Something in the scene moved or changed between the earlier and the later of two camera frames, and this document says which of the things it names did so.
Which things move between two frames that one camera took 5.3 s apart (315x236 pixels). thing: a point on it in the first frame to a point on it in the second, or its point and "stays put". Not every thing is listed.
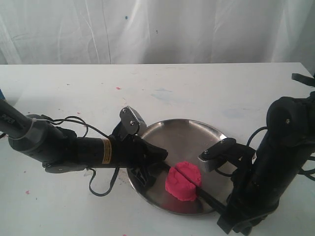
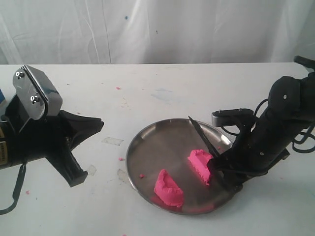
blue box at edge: x=2 y=97 stays put
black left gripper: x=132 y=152 to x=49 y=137
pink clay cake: x=182 y=180 to x=170 y=192
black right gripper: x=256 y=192 to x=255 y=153
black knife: x=200 y=190 to x=205 y=136
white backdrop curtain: x=88 y=32 stays put
